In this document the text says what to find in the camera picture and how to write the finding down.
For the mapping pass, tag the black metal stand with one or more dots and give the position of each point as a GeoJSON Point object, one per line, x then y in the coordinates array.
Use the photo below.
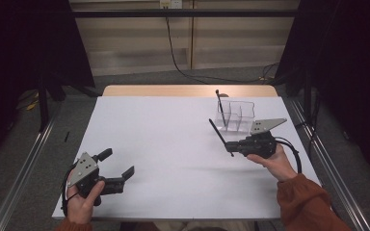
{"type": "Point", "coordinates": [43, 106]}
{"type": "Point", "coordinates": [307, 102]}

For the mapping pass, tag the wooden table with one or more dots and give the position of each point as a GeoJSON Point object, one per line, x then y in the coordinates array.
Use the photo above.
{"type": "Point", "coordinates": [173, 90]}

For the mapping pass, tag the black curtain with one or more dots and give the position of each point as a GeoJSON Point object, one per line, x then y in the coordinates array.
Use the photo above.
{"type": "Point", "coordinates": [350, 64]}
{"type": "Point", "coordinates": [19, 48]}

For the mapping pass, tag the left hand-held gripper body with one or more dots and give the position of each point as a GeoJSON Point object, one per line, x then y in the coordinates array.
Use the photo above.
{"type": "Point", "coordinates": [83, 171]}

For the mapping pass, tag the person's right hand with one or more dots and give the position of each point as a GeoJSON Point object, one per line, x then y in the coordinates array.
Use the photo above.
{"type": "Point", "coordinates": [277, 165]}

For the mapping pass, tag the metal floor rail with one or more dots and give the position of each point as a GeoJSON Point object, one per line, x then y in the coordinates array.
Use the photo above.
{"type": "Point", "coordinates": [340, 192]}
{"type": "Point", "coordinates": [22, 173]}

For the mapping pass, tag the white wall socket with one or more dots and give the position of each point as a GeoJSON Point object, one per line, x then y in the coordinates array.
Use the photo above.
{"type": "Point", "coordinates": [171, 3]}

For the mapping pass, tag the white table board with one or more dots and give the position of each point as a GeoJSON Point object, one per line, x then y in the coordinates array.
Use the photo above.
{"type": "Point", "coordinates": [173, 192]}

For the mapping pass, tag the black horizontal bar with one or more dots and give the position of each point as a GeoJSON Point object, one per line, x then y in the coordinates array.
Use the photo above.
{"type": "Point", "coordinates": [179, 13]}

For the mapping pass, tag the clear plastic organizer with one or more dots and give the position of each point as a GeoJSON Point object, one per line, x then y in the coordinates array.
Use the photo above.
{"type": "Point", "coordinates": [237, 110]}

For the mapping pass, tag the person's left hand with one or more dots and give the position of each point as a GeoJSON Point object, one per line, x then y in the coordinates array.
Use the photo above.
{"type": "Point", "coordinates": [80, 208]}

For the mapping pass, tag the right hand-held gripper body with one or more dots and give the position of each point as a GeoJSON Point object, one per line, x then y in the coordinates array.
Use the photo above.
{"type": "Point", "coordinates": [258, 144]}

